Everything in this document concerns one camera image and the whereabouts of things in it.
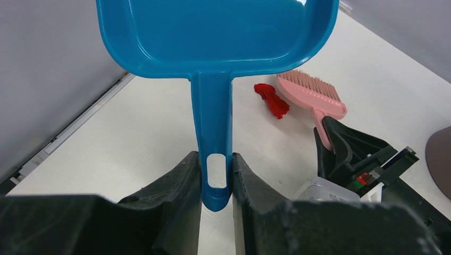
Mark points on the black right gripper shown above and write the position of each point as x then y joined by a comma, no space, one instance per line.
371,167

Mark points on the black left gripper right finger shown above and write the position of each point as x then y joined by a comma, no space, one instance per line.
266,222

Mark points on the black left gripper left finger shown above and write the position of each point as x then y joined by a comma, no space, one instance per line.
161,218

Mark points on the pink hand brush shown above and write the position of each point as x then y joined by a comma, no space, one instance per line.
314,94

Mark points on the red paper scrap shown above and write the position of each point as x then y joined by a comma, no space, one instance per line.
277,106

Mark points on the blue plastic dustpan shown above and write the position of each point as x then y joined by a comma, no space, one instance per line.
210,43

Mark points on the brown waste bin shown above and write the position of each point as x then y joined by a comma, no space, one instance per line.
437,155

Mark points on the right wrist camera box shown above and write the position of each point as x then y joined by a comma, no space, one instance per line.
320,189

